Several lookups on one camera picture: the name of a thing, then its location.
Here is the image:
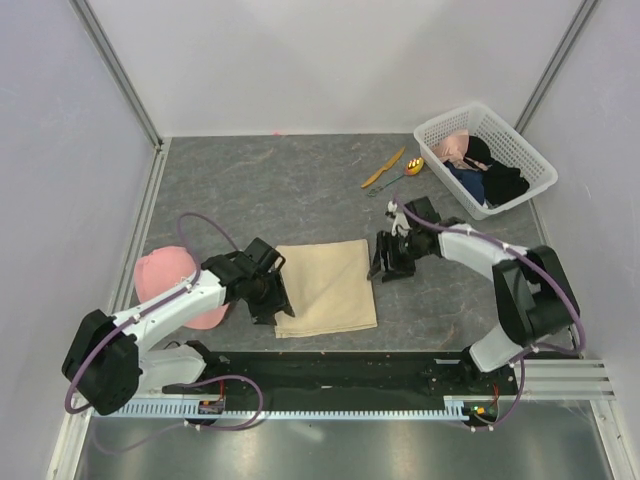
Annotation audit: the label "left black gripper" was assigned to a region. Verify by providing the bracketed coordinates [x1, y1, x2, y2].
[245, 268, 294, 326]

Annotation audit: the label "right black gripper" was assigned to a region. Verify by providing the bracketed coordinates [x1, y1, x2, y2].
[367, 230, 429, 282]

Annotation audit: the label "beige cloth napkin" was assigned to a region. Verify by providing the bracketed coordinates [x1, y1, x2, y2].
[275, 239, 378, 339]

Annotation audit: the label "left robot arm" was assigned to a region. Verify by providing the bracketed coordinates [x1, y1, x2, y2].
[62, 238, 294, 415]

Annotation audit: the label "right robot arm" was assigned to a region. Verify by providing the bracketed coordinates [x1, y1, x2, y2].
[368, 197, 581, 394]

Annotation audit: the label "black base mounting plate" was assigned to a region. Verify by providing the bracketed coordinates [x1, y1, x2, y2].
[161, 351, 517, 401]

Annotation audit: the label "yellow plastic knife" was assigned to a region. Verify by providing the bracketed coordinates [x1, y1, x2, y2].
[360, 147, 406, 189]

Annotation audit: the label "pink baseball cap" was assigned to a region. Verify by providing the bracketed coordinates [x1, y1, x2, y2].
[134, 246, 229, 330]

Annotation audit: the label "navy cloth in basket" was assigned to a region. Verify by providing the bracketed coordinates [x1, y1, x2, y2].
[445, 162, 485, 205]

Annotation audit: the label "pink cloth in basket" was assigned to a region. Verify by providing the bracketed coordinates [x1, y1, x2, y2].
[432, 129, 470, 164]

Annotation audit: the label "black clothes in basket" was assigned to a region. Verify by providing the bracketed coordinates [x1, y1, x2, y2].
[463, 136, 530, 206]

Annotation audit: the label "white plastic basket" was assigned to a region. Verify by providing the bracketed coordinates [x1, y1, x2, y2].
[414, 103, 558, 220]

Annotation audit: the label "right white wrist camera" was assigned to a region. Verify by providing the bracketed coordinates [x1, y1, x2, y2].
[385, 200, 411, 237]

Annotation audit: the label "colourful spoon green handle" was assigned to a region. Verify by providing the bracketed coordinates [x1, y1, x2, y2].
[367, 157, 425, 197]

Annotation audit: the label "white slotted cable duct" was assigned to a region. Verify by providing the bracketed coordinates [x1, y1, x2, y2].
[109, 396, 497, 421]

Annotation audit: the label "aluminium front rail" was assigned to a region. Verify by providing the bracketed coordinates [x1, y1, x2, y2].
[69, 355, 617, 401]

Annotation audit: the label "left aluminium frame post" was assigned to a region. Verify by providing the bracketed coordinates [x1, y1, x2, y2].
[69, 0, 164, 150]

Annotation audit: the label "aluminium frame post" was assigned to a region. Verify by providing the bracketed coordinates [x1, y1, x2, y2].
[69, 0, 164, 150]
[514, 0, 601, 134]

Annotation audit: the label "right aluminium frame post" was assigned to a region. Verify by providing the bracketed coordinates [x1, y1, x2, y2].
[514, 0, 601, 134]

